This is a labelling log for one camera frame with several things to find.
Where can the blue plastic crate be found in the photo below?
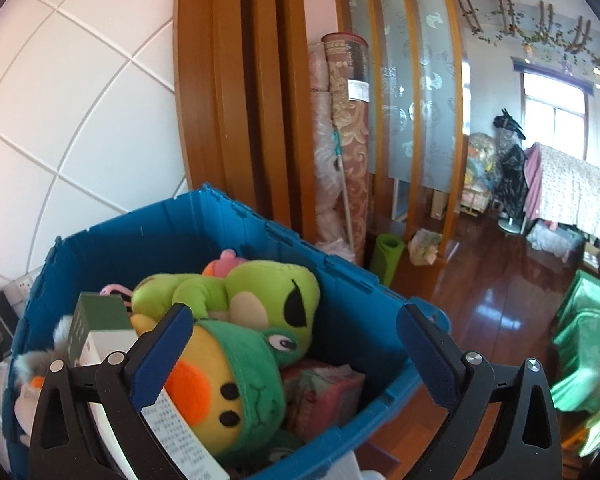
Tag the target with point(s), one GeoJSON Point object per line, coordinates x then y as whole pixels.
{"type": "Point", "coordinates": [350, 310]}

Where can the patterned carpet roll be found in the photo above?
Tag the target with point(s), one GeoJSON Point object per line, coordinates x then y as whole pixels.
{"type": "Point", "coordinates": [350, 135]}

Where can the yellow duck plush green hood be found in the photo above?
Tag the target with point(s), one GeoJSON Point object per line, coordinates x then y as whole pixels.
{"type": "Point", "coordinates": [230, 380]}

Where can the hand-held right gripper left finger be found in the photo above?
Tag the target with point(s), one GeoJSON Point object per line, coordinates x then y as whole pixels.
{"type": "Point", "coordinates": [160, 355]}

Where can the pink and green tissue packet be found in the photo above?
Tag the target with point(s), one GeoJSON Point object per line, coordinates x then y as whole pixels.
{"type": "Point", "coordinates": [325, 395]}

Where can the black coat on stand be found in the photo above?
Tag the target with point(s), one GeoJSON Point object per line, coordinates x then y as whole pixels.
{"type": "Point", "coordinates": [510, 170]}

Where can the hanging vine decoration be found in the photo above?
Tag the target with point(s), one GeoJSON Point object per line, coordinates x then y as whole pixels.
{"type": "Point", "coordinates": [540, 25]}

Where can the green frog plush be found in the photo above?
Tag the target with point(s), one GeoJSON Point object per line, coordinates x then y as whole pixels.
{"type": "Point", "coordinates": [250, 290]}

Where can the white paper bag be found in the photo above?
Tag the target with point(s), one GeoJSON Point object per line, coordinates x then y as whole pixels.
{"type": "Point", "coordinates": [425, 247]}

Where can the wall socket panel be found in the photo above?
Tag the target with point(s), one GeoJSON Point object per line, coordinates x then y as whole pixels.
{"type": "Point", "coordinates": [20, 287]}

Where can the pink rolled mat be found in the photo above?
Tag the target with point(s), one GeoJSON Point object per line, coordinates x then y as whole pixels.
{"type": "Point", "coordinates": [322, 160]}

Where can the wooden partition frame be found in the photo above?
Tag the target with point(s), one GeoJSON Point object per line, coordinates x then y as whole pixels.
{"type": "Point", "coordinates": [240, 85]}

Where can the green yoga mat roll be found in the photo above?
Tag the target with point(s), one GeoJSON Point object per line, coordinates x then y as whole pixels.
{"type": "Point", "coordinates": [387, 260]}

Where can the green satin cloth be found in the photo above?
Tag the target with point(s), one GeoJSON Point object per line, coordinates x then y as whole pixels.
{"type": "Point", "coordinates": [585, 340]}

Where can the colourful toy heap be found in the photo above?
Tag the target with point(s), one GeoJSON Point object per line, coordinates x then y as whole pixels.
{"type": "Point", "coordinates": [480, 165]}

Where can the floral blanket on rack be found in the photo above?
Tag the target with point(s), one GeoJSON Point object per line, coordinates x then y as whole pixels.
{"type": "Point", "coordinates": [575, 185]}

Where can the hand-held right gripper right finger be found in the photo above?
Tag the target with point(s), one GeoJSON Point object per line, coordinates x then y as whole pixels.
{"type": "Point", "coordinates": [430, 360]}

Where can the white box with green end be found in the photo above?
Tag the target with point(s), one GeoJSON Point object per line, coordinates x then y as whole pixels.
{"type": "Point", "coordinates": [97, 320]}

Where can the grey furry plush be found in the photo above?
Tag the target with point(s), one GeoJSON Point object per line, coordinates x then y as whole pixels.
{"type": "Point", "coordinates": [60, 332]}

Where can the window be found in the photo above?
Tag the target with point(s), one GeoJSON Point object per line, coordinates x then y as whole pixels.
{"type": "Point", "coordinates": [555, 110]}

